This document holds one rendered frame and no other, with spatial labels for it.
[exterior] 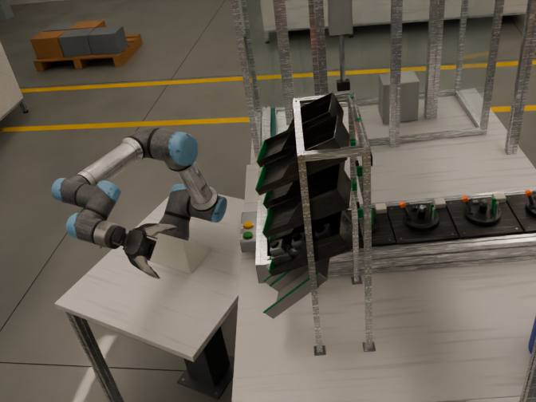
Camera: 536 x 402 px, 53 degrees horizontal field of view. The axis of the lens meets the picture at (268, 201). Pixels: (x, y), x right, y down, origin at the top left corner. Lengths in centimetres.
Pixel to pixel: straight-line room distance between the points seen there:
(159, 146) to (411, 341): 112
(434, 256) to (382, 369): 54
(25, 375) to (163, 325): 146
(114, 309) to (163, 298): 20
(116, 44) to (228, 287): 542
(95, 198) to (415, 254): 120
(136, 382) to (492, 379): 190
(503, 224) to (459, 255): 22
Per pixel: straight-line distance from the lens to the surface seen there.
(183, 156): 195
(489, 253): 227
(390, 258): 218
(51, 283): 397
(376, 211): 232
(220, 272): 229
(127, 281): 239
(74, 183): 180
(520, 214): 239
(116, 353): 332
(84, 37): 746
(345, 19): 289
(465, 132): 310
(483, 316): 210
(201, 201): 222
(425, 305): 210
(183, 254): 226
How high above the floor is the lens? 239
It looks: 35 degrees down
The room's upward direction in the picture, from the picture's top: 8 degrees counter-clockwise
